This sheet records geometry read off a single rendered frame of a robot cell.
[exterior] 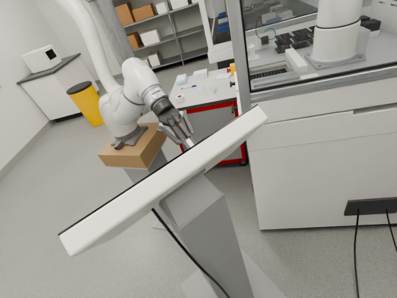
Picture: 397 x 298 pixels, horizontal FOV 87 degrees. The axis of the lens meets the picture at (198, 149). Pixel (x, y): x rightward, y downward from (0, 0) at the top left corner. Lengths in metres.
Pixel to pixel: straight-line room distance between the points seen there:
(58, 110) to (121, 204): 4.43
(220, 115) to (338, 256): 1.20
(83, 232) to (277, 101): 0.76
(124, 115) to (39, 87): 3.88
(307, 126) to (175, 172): 0.68
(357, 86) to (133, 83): 0.81
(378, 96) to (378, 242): 1.00
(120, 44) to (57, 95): 3.52
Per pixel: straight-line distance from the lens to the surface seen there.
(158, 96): 0.78
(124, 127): 1.23
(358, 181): 1.35
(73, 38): 6.23
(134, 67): 0.84
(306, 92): 0.91
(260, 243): 1.64
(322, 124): 1.02
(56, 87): 4.59
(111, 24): 1.21
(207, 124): 1.73
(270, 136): 0.99
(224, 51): 2.20
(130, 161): 1.22
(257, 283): 1.52
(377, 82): 1.00
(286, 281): 1.56
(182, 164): 0.46
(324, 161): 1.17
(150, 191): 0.45
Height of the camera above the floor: 1.48
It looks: 38 degrees down
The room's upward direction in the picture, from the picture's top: 19 degrees counter-clockwise
